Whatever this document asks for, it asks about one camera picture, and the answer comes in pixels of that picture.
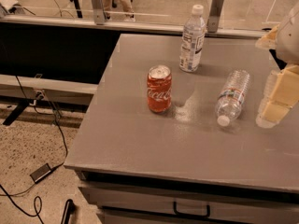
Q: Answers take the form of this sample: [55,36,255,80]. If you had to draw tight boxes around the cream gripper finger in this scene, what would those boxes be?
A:
[256,64,299,128]
[255,25,279,49]

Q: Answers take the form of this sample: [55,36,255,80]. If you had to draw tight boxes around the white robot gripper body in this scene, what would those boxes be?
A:
[276,2,299,64]

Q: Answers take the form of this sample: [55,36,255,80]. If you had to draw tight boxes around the lying clear water bottle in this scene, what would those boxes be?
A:
[215,70,250,127]

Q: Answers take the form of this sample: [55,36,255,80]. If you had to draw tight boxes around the upright clear water bottle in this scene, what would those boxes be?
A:
[179,5,206,73]

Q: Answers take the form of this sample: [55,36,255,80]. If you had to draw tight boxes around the red Coca-Cola can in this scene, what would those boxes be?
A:
[147,65,172,113]

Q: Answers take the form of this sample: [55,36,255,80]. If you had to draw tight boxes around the person legs in background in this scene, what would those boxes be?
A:
[100,0,136,22]

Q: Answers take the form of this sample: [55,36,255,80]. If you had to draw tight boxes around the grey cabinet drawer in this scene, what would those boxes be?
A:
[79,183,299,224]

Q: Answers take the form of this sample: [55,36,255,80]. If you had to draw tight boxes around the black tripod leg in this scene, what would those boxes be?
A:
[72,0,83,19]

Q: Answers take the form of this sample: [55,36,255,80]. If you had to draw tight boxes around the black object on floor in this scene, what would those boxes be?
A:
[61,199,76,224]

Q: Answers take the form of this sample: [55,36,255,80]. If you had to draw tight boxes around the black power adapter brick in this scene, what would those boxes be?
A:
[30,163,52,183]

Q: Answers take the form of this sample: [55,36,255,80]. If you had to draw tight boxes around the right metal railing post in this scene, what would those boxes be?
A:
[207,0,224,33]

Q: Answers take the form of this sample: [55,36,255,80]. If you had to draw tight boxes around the metal railing post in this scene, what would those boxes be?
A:
[207,0,224,33]
[91,0,106,25]

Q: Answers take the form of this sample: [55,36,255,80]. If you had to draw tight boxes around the black drawer handle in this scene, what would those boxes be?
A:
[173,202,211,219]

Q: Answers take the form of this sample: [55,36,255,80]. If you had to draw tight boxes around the left metal railing post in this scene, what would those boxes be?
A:
[91,0,106,25]

